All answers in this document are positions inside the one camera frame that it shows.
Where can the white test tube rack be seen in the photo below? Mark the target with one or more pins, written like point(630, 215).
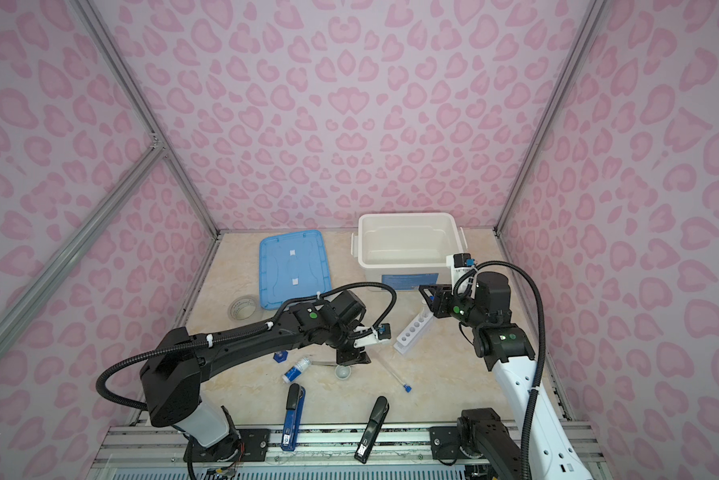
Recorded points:
point(414, 331)

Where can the small white round cup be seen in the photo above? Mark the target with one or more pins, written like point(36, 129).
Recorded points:
point(343, 372)

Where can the white plastic storage bin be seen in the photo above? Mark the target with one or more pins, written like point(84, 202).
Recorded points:
point(407, 250)

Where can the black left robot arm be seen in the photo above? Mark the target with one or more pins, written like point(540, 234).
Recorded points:
point(172, 380)

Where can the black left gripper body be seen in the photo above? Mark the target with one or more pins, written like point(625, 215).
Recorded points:
point(351, 353)

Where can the aluminium diagonal frame bar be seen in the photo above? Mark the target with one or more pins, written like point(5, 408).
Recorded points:
point(44, 292)

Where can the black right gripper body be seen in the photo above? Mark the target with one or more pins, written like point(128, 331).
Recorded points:
point(446, 304)

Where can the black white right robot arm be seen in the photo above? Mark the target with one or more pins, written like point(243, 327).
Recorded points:
point(544, 451)

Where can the blue black stapler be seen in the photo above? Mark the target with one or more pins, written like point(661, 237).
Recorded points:
point(294, 411)

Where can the aluminium corner frame post right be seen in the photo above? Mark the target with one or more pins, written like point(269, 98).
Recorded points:
point(595, 15)

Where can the aluminium corner frame post left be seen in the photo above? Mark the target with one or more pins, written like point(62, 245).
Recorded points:
point(105, 42)

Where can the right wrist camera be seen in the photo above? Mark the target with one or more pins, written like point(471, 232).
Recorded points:
point(459, 264)

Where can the blue hexagonal cap needle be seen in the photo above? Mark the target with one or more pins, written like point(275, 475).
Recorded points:
point(281, 356)

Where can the blue plastic bin lid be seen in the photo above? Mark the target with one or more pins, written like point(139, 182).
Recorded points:
point(292, 265)

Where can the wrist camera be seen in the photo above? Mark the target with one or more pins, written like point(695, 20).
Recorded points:
point(374, 336)
point(459, 264)

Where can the small white blue-label bottle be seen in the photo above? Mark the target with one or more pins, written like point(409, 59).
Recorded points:
point(297, 370)

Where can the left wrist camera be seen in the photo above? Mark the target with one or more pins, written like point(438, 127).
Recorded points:
point(374, 336)

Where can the aluminium corner frame post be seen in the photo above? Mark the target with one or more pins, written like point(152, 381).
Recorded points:
point(105, 42)
point(595, 15)

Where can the clear tape roll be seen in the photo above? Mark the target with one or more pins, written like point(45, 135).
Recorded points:
point(245, 309)

